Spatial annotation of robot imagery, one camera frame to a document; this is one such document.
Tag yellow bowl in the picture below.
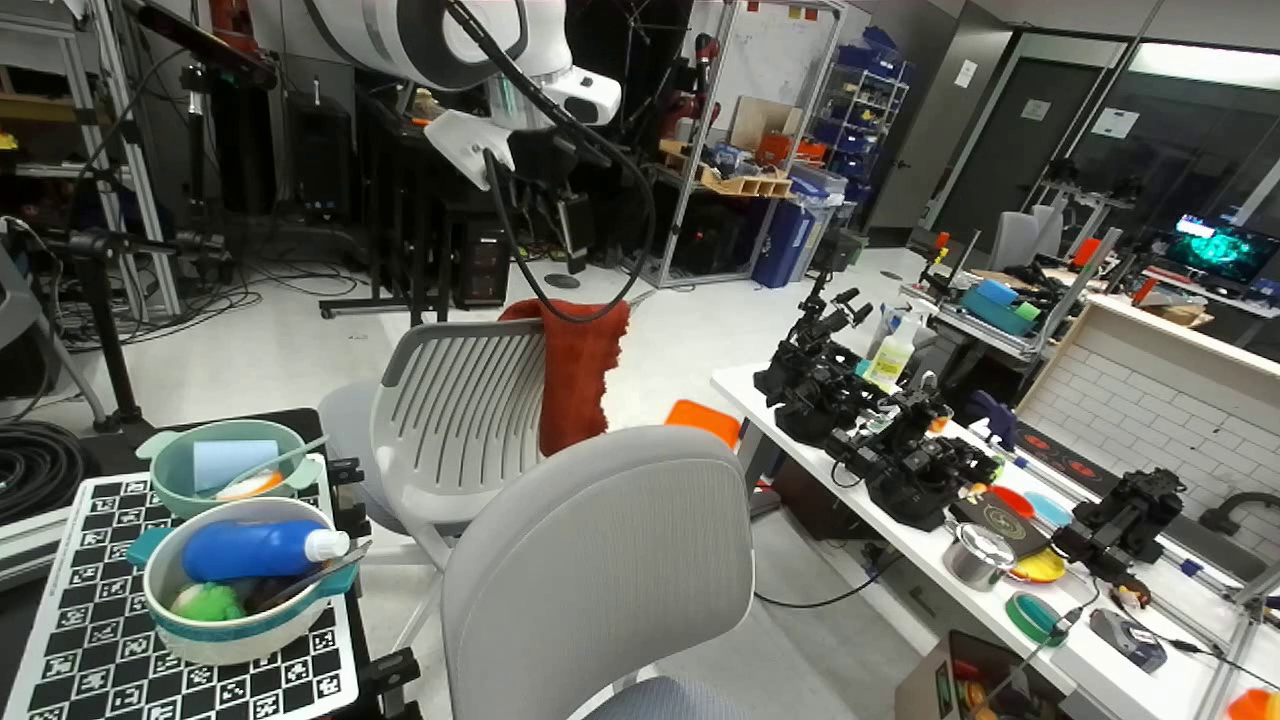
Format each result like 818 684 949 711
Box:
1014 545 1072 590

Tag grey mesh office chair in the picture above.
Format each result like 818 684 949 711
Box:
437 423 755 720

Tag black clamp device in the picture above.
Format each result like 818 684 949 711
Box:
1072 465 1192 564

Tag black tripod stand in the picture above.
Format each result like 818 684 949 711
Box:
0 218 178 435

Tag white plastic bottle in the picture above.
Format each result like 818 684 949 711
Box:
865 313 919 392

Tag metal cup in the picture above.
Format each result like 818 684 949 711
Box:
942 522 1022 592

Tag metal shelving rack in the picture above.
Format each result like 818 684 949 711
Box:
0 0 186 325

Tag large teal bowl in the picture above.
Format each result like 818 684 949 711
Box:
136 497 370 669

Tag black coiled hose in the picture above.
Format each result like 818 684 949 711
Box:
0 420 91 530

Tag blue bottle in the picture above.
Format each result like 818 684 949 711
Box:
180 516 351 590

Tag teal box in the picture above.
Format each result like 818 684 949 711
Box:
959 276 1046 337

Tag orange flat object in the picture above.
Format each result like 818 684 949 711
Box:
661 396 750 453

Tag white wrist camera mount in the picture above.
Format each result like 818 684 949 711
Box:
424 108 520 196

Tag orange towel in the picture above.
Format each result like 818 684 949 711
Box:
498 297 632 462

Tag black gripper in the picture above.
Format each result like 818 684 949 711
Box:
504 126 602 280

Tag blue storage bins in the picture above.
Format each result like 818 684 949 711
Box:
751 173 852 294

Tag checkerboard pattern board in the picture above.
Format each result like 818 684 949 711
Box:
0 471 363 720

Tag black equipment pile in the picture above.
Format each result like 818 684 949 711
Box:
751 273 995 531

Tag monitor with teal screen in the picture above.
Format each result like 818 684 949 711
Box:
1167 214 1273 294

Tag white work table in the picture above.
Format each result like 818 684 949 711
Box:
712 356 1280 720

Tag white slatted chair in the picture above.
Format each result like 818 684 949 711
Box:
315 318 632 573

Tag green ball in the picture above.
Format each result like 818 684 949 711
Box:
174 580 254 624

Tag white brick pattern box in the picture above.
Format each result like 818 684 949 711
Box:
1018 297 1280 535

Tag small teal bowl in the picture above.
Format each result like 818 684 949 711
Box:
136 417 327 522

